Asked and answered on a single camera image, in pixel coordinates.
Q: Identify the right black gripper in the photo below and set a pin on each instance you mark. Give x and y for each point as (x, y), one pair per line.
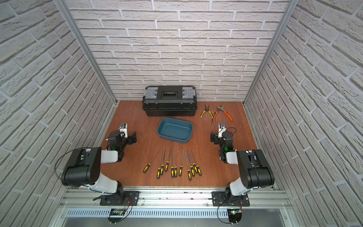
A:
(213, 136)

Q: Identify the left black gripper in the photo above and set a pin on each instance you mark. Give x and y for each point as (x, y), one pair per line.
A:
(129, 139)

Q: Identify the file tool eleven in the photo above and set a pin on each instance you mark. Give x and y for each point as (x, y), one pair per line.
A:
(198, 169)

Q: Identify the file tool ten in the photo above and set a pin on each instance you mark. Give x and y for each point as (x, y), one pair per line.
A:
(193, 162)

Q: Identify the file tool nine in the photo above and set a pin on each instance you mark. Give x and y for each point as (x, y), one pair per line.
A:
(191, 164)

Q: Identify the file tool seven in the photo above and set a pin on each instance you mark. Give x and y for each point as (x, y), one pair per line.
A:
(181, 165)

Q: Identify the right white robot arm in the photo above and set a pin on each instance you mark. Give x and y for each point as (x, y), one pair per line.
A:
(254, 169)

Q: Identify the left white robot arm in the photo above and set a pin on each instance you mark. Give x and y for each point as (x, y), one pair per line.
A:
(84, 165)

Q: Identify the file tool one leftmost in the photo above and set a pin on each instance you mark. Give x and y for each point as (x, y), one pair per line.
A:
(147, 167)

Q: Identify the teal plastic storage bin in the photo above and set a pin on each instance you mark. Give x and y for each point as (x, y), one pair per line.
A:
(175, 130)

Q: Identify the file tool two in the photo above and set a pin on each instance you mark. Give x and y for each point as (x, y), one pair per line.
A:
(159, 172)

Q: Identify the file tool three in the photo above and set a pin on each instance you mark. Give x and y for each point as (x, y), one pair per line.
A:
(162, 164)

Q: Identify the file tool four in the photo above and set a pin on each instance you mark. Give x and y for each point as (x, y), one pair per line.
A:
(168, 161)

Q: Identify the file tool five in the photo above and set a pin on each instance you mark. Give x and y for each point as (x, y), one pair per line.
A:
(172, 166)

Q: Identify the black plastic toolbox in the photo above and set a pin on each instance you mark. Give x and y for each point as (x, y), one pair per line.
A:
(169, 101)

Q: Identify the left controller board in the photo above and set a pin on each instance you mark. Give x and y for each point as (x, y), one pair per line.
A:
(117, 215)

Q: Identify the controller board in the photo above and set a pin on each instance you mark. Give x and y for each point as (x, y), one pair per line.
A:
(234, 216)
(117, 215)

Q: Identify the right controller board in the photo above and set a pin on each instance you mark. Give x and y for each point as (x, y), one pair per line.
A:
(234, 216)

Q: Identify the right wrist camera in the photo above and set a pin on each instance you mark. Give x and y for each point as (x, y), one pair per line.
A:
(221, 129)

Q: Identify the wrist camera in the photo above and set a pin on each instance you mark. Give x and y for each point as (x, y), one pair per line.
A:
(123, 129)
(221, 129)

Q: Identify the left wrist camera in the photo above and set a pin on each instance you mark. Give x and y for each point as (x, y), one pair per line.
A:
(123, 129)

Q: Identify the yellow handled pliers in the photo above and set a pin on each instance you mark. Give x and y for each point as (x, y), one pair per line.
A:
(207, 110)

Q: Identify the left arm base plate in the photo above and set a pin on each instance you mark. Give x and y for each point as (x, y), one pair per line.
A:
(127, 198)

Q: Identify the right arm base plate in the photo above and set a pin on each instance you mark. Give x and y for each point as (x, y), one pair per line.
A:
(225, 199)

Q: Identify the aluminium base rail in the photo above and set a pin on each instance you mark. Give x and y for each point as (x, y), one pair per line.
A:
(179, 197)

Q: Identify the left aluminium corner post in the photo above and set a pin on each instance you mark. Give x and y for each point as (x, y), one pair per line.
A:
(66, 13)

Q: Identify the aluminium corner post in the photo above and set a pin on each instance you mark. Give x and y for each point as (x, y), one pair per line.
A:
(291, 6)
(66, 13)

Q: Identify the right aluminium corner post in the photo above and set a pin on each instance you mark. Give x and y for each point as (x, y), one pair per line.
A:
(291, 6)

